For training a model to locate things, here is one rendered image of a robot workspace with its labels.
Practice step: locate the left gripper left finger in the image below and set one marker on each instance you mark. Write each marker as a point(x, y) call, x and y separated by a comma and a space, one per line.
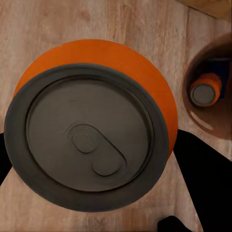
point(5, 163)

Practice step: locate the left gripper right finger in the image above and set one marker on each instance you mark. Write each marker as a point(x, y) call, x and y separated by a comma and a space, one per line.
point(208, 176)

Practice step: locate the trash can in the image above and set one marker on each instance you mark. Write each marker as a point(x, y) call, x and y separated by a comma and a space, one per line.
point(218, 115)

